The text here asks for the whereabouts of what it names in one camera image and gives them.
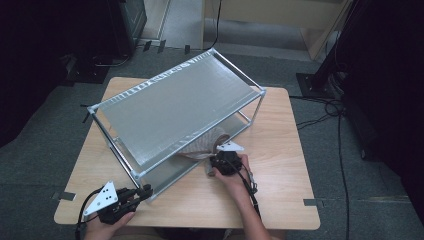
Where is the black angled floor tape mark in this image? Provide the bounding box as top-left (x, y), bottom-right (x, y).
top-left (79, 104), bottom-right (93, 124)

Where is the silver two-tier shelf rack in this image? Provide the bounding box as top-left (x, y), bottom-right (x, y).
top-left (87, 47), bottom-right (267, 203)

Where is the beige fluffy cloth brown trim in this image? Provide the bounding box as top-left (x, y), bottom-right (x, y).
top-left (178, 125), bottom-right (232, 162)

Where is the black metal stand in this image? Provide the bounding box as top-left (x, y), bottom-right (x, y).
top-left (295, 0), bottom-right (361, 100)

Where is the black cabinet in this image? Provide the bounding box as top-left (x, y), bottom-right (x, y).
top-left (107, 0), bottom-right (148, 60)

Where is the person's left hand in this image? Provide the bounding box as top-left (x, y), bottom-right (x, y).
top-left (83, 209), bottom-right (136, 240)

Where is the black flat stand base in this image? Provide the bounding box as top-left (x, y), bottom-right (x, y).
top-left (63, 53), bottom-right (113, 85)

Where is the right hand-held gripper cable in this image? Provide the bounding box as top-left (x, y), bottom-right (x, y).
top-left (226, 159), bottom-right (263, 219)

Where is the person's right hand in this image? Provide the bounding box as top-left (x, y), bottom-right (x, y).
top-left (205, 153), bottom-right (257, 202)

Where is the hand-held gripper cable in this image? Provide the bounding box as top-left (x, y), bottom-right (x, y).
top-left (74, 188), bottom-right (104, 240)
top-left (226, 159), bottom-right (263, 219)

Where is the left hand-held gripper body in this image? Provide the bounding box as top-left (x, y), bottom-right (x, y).
top-left (82, 180), bottom-right (138, 225)

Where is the left hand-held gripper cable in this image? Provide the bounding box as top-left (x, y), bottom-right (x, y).
top-left (74, 188), bottom-right (104, 240)

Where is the person's left leg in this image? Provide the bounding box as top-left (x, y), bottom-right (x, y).
top-left (111, 227), bottom-right (161, 240)

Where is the black looped floor cable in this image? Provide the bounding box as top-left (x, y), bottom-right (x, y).
top-left (288, 94), bottom-right (346, 131)

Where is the long black floor cable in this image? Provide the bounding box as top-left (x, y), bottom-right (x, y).
top-left (337, 113), bottom-right (351, 240)

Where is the black hanging cable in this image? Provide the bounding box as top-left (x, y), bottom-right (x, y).
top-left (202, 0), bottom-right (223, 52)

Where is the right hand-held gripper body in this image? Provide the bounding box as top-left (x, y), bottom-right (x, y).
top-left (209, 140), bottom-right (245, 177)

